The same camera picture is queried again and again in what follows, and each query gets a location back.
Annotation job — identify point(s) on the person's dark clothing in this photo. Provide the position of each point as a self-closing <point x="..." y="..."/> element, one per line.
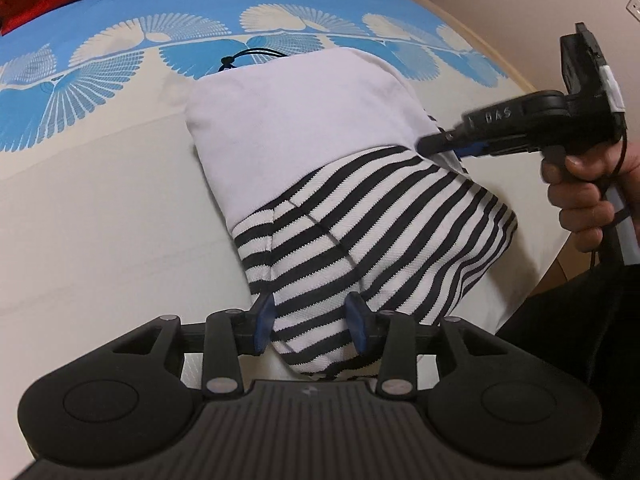
<point x="575" y="350"/>

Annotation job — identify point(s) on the black white striped hoodie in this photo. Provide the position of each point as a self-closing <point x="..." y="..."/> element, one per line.
<point x="345" y="185"/>

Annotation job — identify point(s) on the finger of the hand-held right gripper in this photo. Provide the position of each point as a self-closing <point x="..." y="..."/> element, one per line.
<point x="440" y="143"/>

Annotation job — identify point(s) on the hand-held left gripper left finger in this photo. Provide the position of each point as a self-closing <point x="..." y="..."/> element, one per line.
<point x="264" y="324"/>

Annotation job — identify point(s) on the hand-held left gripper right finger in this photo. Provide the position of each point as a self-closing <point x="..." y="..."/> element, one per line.
<point x="356" y="324"/>

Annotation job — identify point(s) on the white wall socket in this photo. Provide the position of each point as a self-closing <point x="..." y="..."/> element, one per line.
<point x="634" y="8"/>

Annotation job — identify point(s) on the blue white printed bedsheet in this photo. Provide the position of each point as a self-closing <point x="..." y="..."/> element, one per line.
<point x="100" y="220"/>

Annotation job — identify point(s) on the person's right hand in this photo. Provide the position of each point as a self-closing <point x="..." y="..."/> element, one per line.
<point x="582" y="205"/>

